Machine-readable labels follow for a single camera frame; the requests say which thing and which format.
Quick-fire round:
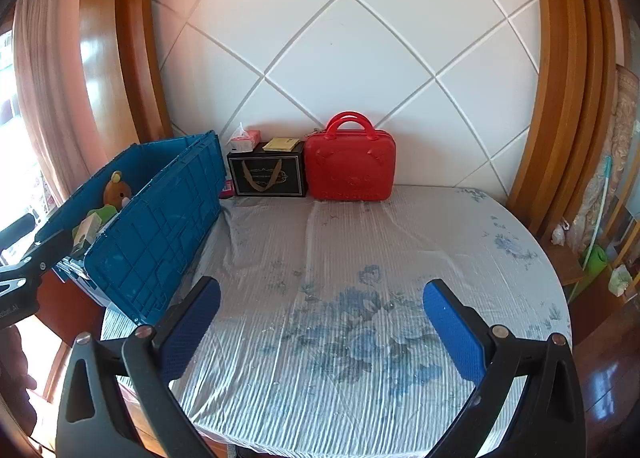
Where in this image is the white plastic bag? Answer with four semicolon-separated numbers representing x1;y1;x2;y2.
609;265;635;296

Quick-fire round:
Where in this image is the wooden wall trim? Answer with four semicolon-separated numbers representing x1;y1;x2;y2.
80;0;173;149
505;0;631;234

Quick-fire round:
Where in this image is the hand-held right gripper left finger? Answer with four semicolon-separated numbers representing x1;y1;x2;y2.
56;276;222;458

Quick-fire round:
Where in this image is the blue plastic crate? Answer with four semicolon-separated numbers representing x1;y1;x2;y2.
34;130;227;326

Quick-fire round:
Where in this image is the green plastic object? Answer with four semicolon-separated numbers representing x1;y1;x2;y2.
580;245;608;284

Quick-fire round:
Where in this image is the pink tissue box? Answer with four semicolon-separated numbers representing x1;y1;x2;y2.
230;123;262;153

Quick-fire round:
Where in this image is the green plush toy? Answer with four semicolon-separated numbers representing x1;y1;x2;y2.
87;205;121;225

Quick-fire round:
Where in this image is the brown teddy bear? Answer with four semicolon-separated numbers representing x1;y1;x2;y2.
102;170;135;211

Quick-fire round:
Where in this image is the yellow notepad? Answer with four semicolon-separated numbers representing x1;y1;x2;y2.
263;137;300;153

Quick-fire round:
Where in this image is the wooden cabinet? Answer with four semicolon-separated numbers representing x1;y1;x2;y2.
30;268;108;359

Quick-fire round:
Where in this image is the black gift box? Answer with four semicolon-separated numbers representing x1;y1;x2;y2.
227;140;307;198

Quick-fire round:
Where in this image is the patterned wall hanging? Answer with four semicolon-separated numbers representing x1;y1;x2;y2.
585;65;640;239

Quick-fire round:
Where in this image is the green mop with pole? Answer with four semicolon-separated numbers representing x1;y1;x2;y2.
582;155;613;264

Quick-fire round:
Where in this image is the pink curtain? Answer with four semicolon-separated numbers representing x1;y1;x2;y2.
12;0;96;209

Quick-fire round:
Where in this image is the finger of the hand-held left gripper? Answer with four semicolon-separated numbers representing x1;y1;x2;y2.
22;229;74;279
0;214;37;251

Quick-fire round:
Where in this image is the red hard case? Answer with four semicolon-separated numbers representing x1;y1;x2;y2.
304;111;397;201

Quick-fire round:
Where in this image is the person's left forearm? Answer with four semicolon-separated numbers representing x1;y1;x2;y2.
0;325;38;439

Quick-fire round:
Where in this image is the wooden side table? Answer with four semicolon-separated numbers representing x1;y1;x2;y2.
542;233;601;289

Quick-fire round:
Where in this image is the white green paper box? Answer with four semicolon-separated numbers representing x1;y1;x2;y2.
72;215;103;259

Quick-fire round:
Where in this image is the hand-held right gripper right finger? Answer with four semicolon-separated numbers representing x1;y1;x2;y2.
423;279;586;458

